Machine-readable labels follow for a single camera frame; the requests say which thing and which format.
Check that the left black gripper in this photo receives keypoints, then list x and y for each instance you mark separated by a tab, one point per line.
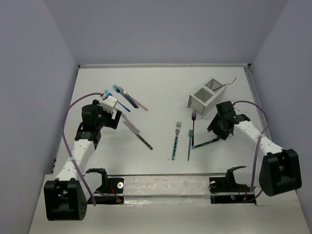
110	123

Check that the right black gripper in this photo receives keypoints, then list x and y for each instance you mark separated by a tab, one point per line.
213	126

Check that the black handled knife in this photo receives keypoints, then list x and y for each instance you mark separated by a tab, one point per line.
138	135

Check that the green handled knife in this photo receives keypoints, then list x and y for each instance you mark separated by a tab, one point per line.
205	143

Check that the purple metallic fork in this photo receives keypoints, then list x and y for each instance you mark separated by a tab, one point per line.
193	119

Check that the teal plastic fork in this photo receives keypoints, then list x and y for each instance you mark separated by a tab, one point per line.
191	134

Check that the green handled fork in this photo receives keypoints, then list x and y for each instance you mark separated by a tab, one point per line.
177	131

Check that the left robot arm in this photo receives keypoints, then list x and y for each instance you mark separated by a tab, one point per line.
66	197

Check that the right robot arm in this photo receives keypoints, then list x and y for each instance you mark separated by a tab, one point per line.
275	170

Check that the white two-compartment utensil holder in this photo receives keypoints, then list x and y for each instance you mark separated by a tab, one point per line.
206	97

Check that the small blue fork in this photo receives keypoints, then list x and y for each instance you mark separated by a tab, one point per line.
108	93

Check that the long blue fork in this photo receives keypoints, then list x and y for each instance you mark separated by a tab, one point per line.
117	89

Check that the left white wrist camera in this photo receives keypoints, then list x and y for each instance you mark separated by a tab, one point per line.
108	103

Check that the pink handled knife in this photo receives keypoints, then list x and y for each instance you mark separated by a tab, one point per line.
129	122

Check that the pink handled fork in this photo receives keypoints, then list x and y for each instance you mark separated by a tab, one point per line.
137	102

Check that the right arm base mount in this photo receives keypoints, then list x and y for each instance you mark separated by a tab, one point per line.
225	190

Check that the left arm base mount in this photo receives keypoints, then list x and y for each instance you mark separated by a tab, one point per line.
110	191

